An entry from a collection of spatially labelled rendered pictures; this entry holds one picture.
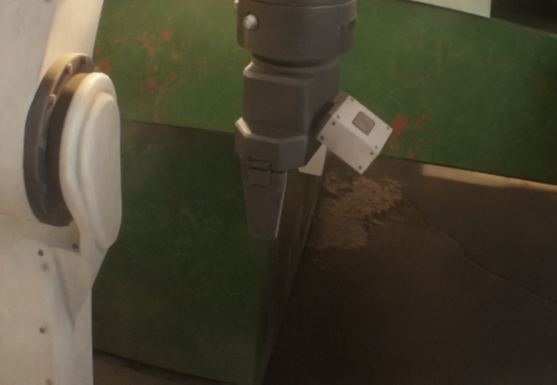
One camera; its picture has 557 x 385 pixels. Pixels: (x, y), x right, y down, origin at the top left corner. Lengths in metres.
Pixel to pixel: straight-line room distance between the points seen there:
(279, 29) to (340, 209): 1.54
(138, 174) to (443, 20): 0.52
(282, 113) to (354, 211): 1.51
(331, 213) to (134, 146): 0.98
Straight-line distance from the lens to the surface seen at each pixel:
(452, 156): 0.96
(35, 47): 0.53
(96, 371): 1.01
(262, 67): 0.54
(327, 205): 2.04
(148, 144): 1.10
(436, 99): 0.94
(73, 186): 0.53
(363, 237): 1.90
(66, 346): 0.66
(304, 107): 0.53
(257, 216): 0.56
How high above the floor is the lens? 0.83
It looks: 22 degrees down
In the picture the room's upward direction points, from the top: 6 degrees clockwise
